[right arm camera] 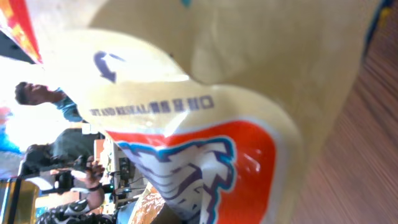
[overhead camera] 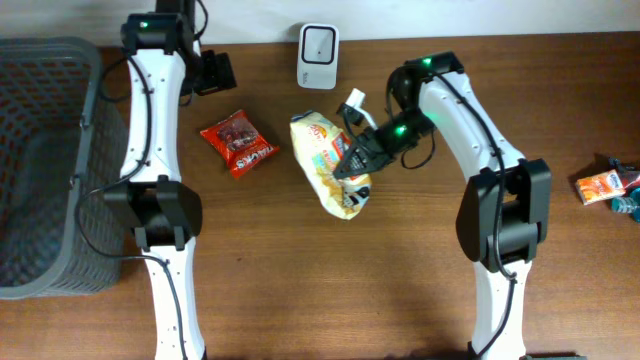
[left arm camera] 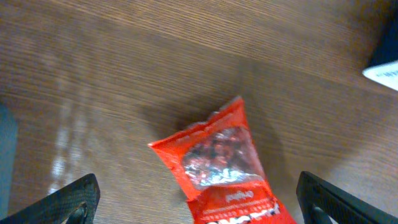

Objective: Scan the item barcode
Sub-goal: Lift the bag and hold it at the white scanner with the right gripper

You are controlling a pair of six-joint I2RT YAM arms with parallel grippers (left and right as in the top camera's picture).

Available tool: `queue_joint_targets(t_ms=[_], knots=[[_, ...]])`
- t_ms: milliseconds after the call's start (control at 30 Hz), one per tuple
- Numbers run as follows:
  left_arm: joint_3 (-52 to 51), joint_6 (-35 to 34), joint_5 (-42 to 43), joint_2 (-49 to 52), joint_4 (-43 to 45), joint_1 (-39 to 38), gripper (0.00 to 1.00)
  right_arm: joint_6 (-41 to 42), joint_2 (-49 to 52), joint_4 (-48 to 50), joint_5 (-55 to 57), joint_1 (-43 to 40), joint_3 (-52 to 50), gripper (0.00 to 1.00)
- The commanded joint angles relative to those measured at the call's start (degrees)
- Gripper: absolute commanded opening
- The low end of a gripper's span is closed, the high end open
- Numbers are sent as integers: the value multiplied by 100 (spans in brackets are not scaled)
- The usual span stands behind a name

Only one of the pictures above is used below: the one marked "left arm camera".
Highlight red snack bag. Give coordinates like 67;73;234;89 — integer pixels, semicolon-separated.
149;96;294;224

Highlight grey plastic mesh basket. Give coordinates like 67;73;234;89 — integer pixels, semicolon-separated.
0;104;18;219

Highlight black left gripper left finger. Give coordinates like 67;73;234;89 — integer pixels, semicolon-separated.
1;174;100;224

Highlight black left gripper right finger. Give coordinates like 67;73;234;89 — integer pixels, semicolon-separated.
296;171;397;224

